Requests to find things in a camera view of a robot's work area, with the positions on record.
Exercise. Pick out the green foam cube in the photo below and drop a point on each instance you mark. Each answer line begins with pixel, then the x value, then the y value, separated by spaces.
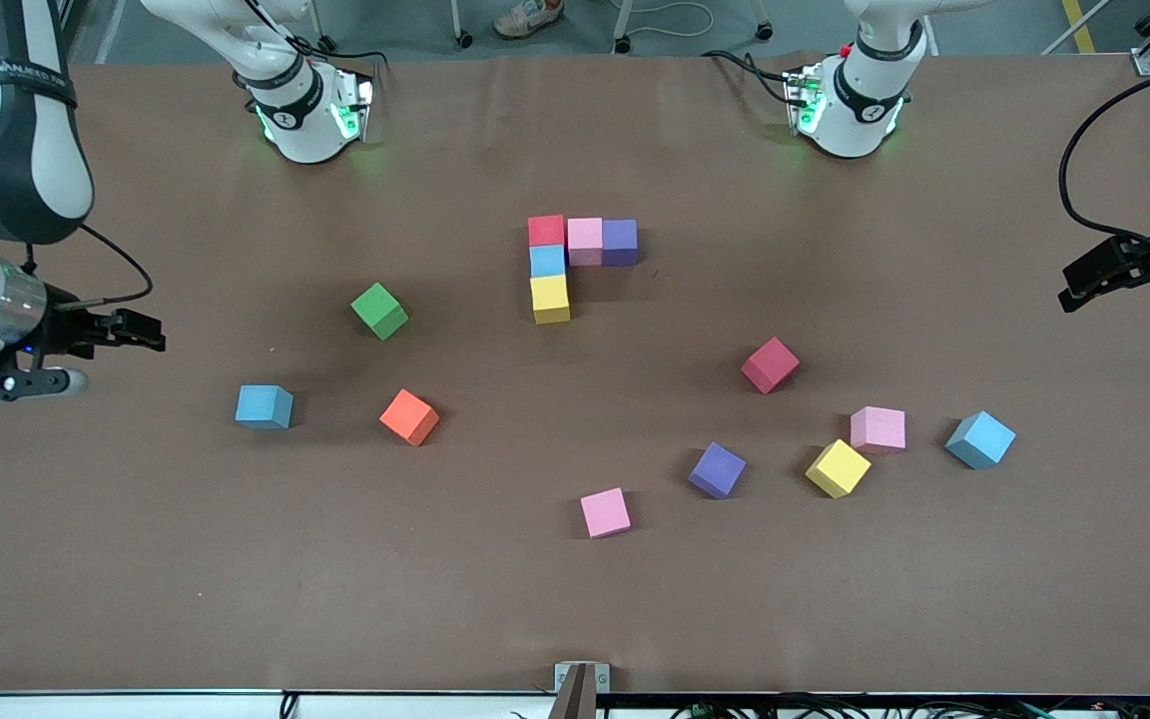
pixel 379 312

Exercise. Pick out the orange foam cube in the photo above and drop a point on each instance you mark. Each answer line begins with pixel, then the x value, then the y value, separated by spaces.
pixel 408 417

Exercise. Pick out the yellow foam cube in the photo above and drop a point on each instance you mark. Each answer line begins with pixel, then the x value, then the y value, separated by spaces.
pixel 550 298
pixel 838 467

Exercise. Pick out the purple foam cube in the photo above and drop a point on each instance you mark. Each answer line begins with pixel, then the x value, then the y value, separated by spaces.
pixel 620 238
pixel 717 469

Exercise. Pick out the brown table cover sheet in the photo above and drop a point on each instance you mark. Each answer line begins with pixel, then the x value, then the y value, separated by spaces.
pixel 136 549

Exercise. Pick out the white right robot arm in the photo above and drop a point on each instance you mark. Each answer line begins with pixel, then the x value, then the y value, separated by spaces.
pixel 305 130

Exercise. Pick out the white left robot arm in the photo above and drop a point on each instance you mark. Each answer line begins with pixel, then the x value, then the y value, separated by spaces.
pixel 860 100

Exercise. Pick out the pink foam cube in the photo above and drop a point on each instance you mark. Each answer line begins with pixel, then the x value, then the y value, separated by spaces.
pixel 877 429
pixel 585 235
pixel 605 512

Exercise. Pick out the grey metal bracket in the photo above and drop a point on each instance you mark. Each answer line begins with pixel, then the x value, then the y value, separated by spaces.
pixel 563 679

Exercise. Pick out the light blue foam cube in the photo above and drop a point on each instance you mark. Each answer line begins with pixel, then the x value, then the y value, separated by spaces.
pixel 548 262
pixel 980 439
pixel 263 405

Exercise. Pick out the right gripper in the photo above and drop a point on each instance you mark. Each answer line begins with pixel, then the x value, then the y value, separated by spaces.
pixel 66 330

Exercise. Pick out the red foam cube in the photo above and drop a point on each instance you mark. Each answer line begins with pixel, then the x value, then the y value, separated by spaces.
pixel 770 364
pixel 546 231

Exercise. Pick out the walking person's leg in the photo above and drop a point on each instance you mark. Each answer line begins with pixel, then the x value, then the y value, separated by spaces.
pixel 525 18

